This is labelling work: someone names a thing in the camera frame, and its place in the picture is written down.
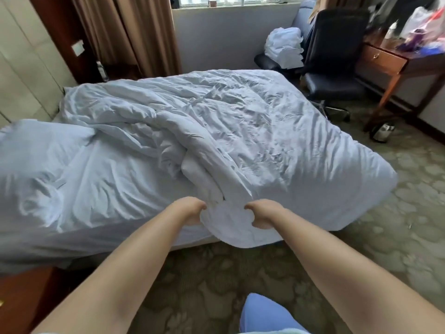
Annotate person's right forearm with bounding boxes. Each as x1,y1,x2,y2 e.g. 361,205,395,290
273,208,445,334

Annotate white duvet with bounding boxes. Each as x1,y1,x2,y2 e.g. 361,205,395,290
57,68,399,249

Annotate wooden desk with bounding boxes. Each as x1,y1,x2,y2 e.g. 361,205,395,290
356,31,445,133

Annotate person's blue jeans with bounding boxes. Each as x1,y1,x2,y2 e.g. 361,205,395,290
239,292,310,334

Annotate beige padded headboard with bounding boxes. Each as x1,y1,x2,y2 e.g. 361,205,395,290
0,0,78,128

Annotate person's left forearm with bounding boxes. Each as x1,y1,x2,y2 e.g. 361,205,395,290
31,205,195,334

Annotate beige curtain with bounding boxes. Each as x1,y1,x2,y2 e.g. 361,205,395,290
69,0,182,79

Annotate white pillow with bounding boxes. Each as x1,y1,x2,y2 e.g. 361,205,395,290
0,118,97,237

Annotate white bed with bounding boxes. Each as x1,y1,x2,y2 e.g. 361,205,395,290
0,69,399,275

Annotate person's right hand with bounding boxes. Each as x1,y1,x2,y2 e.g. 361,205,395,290
244,199,287,230

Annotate black office chair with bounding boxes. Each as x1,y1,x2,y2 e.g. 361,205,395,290
254,0,317,79
299,8,371,123

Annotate person's left hand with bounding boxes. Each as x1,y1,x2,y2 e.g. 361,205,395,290
173,197,208,226

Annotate white plastic bag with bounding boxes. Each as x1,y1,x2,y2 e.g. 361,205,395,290
400,6,437,39

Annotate white bedding bundle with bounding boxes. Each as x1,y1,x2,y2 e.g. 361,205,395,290
264,26,305,69

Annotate white bottle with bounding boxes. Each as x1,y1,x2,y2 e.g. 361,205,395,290
382,21,399,40

